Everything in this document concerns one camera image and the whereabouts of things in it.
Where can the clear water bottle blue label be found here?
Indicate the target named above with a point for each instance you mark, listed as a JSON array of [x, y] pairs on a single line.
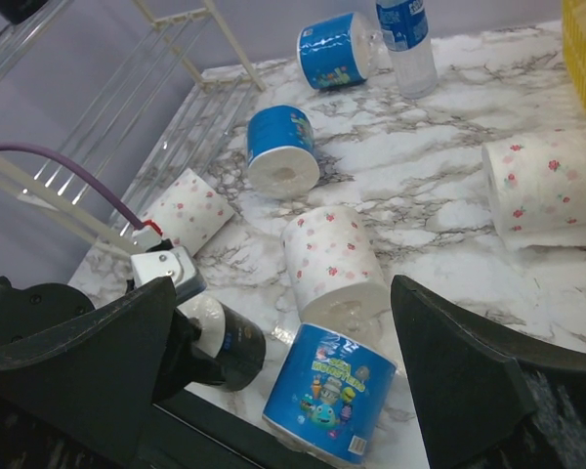
[[405, 31]]

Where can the blue sea monsters roll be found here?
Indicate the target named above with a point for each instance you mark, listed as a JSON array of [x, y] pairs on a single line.
[[329, 393]]

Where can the floral roll near shelf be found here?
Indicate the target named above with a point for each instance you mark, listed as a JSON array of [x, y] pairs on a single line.
[[189, 212]]

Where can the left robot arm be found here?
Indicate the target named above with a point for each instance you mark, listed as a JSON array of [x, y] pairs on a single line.
[[24, 312]]

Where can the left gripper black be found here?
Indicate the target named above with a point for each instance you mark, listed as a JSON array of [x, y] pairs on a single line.
[[183, 362]]

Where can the floral roll in centre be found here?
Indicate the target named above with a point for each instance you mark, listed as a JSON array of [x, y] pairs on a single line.
[[336, 278]]

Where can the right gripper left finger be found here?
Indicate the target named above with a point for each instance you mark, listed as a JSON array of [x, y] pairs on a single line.
[[92, 377]]

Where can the black roll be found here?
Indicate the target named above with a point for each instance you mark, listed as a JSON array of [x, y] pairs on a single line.
[[234, 342]]

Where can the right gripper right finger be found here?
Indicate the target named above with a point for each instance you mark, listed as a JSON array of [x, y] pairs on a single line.
[[487, 396]]

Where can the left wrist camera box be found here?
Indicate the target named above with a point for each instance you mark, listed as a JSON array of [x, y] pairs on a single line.
[[164, 259]]

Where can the floral roll near basket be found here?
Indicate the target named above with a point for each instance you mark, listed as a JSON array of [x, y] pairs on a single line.
[[536, 186]]

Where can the white metal shelf rack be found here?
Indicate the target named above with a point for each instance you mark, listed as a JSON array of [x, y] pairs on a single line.
[[196, 42]]

